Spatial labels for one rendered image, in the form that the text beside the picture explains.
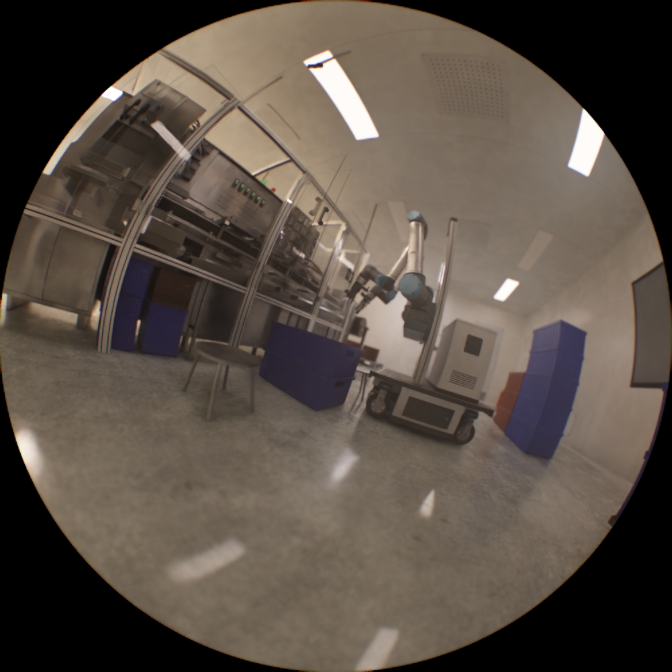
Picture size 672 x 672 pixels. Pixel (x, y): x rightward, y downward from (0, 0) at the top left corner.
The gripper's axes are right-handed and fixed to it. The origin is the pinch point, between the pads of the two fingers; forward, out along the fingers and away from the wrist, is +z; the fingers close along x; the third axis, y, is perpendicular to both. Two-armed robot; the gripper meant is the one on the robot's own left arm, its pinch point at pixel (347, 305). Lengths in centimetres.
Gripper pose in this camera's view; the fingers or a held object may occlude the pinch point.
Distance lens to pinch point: 160.9
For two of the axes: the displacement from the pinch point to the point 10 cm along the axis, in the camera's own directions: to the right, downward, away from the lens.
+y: -6.5, -6.3, 4.1
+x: -5.0, -0.5, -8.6
